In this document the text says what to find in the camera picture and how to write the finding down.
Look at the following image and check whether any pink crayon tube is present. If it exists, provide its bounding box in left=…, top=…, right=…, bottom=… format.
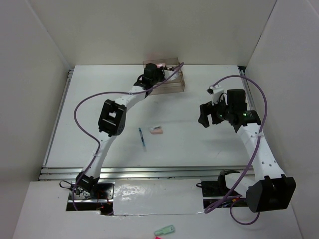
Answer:
left=156, top=63, right=166, bottom=68

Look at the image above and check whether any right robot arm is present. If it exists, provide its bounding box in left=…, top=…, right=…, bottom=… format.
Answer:
left=198, top=85, right=296, bottom=213

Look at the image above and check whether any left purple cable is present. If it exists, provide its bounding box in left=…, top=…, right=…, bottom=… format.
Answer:
left=72, top=62, right=185, bottom=212

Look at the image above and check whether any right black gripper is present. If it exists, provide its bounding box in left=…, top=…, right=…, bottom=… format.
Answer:
left=198, top=94, right=233, bottom=127

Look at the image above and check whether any blue gel pen center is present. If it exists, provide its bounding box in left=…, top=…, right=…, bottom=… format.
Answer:
left=139, top=127, right=147, bottom=152

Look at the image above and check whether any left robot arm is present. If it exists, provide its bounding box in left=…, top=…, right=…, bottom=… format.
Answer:
left=72, top=63, right=165, bottom=199

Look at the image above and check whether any green clear object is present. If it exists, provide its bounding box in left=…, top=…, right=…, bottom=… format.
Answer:
left=154, top=225, right=175, bottom=237

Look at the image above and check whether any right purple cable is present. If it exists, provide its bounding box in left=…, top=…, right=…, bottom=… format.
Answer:
left=204, top=75, right=267, bottom=225

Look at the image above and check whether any tiered clear acrylic organizer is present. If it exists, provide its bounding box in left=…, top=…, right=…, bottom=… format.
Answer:
left=143, top=57, right=185, bottom=95

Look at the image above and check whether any white front cover board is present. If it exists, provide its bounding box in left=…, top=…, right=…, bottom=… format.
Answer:
left=113, top=179, right=204, bottom=216

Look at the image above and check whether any aluminium frame rail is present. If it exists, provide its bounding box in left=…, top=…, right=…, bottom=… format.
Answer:
left=39, top=65, right=249, bottom=181

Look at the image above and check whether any pink eraser with sharpener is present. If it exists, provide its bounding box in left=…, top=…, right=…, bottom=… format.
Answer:
left=150, top=126, right=163, bottom=134

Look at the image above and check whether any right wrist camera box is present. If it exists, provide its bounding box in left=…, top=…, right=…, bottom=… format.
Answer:
left=207, top=85, right=224, bottom=105

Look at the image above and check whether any purple cable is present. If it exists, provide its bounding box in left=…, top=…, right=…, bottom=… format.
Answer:
left=72, top=62, right=185, bottom=212
left=204, top=75, right=267, bottom=225

